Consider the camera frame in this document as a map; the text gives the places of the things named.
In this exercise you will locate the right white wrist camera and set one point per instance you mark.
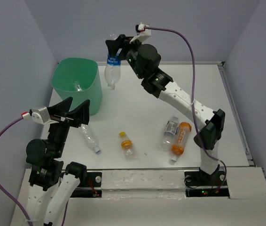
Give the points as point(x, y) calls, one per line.
point(143, 33)

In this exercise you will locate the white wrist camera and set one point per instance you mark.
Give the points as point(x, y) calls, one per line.
point(38, 115)
point(143, 33)

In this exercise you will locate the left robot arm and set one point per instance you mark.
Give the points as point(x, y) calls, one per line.
point(46, 196)

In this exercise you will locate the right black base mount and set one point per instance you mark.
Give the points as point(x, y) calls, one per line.
point(198, 186)

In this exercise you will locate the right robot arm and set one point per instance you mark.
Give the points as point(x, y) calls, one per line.
point(144, 60)

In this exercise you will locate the green plastic bin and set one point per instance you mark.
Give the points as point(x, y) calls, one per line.
point(86, 72)

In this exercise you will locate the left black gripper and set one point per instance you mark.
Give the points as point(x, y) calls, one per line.
point(81, 113)

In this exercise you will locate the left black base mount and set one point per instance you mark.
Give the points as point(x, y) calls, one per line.
point(91, 187)

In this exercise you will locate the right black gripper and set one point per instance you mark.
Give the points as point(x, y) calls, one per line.
point(123, 39)

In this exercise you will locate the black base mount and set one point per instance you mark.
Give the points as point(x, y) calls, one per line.
point(198, 186)
point(91, 187)

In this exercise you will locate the clear bottle blue cap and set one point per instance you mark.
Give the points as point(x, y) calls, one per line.
point(90, 138)

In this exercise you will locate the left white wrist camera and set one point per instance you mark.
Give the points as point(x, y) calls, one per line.
point(38, 115)

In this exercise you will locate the blue label plastic bottle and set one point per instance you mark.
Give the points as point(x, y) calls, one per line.
point(112, 71)

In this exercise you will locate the yellow cap orange bottle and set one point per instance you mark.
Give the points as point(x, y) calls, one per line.
point(127, 147)

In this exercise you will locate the clear crushed plastic bottle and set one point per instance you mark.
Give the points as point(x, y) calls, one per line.
point(78, 86)

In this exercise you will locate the grey label plastic bottle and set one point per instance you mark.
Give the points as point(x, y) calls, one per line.
point(169, 133)

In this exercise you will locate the large orange label bottle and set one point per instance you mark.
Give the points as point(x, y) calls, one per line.
point(179, 144)

